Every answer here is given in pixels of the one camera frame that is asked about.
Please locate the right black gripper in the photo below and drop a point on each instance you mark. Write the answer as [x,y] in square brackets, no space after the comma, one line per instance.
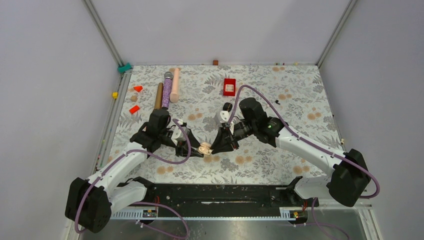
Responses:
[224,141]

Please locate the beige earbud charging case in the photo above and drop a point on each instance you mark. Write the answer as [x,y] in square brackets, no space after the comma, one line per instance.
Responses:
[205,149]

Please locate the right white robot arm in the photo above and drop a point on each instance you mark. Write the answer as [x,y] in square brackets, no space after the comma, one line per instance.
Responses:
[345,176]

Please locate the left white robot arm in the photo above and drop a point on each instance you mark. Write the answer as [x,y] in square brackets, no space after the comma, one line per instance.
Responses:
[92,201]

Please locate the black earbud case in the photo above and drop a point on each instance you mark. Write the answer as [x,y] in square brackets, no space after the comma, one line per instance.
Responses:
[227,107]

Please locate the pink microphone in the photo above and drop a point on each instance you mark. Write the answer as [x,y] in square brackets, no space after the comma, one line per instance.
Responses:
[174,94]

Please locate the red small box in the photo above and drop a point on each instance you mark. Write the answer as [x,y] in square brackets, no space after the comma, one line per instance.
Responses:
[229,87]

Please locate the floral patterned table mat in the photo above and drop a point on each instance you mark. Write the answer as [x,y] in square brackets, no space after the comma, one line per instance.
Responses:
[304,106]

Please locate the brown microphone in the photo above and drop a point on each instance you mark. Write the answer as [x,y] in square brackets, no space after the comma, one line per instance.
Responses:
[159,96]

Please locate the red flat block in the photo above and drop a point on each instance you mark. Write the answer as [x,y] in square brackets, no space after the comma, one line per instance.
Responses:
[134,109]

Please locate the tan wooden cube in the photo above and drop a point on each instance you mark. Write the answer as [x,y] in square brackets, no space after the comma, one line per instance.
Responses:
[134,98]

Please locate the red triangular block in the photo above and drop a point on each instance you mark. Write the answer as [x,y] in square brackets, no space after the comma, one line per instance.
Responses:
[138,88]

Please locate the purple glitter microphone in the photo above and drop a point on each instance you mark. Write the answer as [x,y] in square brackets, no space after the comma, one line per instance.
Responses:
[166,91]

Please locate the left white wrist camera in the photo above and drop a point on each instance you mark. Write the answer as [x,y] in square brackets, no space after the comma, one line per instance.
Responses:
[180,134]

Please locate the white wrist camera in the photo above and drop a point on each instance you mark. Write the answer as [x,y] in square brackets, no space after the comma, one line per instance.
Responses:
[180,134]
[222,117]

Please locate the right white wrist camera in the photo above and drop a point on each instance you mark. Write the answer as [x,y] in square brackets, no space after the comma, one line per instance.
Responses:
[222,117]

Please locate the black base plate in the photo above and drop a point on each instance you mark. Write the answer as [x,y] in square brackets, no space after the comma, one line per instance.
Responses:
[222,201]

